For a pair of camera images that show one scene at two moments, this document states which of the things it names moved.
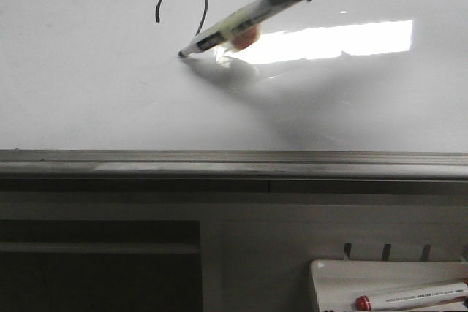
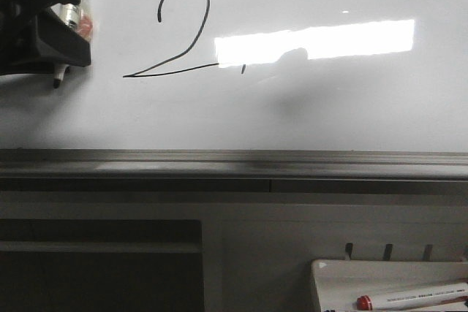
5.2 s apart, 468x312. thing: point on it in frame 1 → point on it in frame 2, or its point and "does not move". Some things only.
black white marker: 241,24 → 71,14
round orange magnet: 246,37 → 85,27
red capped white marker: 440,294 does not move
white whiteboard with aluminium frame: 367,81 does not move
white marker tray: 336,284 does not move
